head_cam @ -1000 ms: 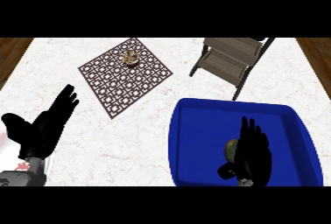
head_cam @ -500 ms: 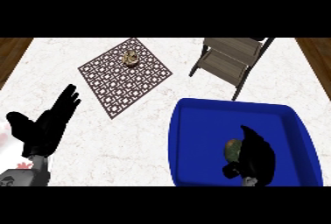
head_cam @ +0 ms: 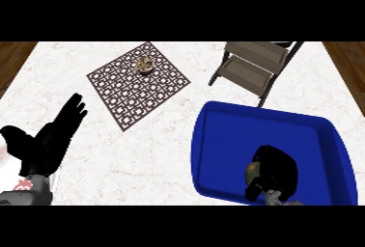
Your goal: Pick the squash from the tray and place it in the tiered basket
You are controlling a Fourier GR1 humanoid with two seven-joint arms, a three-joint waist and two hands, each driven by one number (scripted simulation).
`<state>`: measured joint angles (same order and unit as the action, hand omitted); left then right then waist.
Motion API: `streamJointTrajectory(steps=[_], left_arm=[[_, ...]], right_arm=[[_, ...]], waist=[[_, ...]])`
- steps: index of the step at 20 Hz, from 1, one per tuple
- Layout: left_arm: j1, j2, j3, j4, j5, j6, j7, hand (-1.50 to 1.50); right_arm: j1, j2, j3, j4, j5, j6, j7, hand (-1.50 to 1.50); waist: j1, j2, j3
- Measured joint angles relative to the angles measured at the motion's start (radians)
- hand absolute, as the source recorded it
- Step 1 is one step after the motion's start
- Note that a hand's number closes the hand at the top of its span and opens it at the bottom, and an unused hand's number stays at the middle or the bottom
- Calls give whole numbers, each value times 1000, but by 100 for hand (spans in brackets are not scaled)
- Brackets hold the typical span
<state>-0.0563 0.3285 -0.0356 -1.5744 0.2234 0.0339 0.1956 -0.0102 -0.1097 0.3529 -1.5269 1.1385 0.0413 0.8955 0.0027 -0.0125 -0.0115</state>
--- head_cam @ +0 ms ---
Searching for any blue plastic tray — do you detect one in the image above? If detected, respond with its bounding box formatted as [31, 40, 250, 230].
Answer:
[189, 100, 359, 206]

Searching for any brown patterned placemat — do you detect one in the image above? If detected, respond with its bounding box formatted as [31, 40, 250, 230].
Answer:
[86, 41, 192, 133]

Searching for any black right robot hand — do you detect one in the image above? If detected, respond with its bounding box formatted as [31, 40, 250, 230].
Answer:
[244, 145, 300, 204]

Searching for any green orange squash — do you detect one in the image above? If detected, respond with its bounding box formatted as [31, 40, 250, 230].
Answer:
[244, 161, 263, 185]

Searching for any brown frosted cupcake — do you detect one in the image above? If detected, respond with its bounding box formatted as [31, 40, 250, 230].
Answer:
[135, 56, 157, 76]

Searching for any tiered basket with black frame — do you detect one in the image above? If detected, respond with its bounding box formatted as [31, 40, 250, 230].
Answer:
[207, 41, 305, 108]

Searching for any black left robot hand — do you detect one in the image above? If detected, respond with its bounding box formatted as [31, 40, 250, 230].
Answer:
[0, 93, 90, 178]

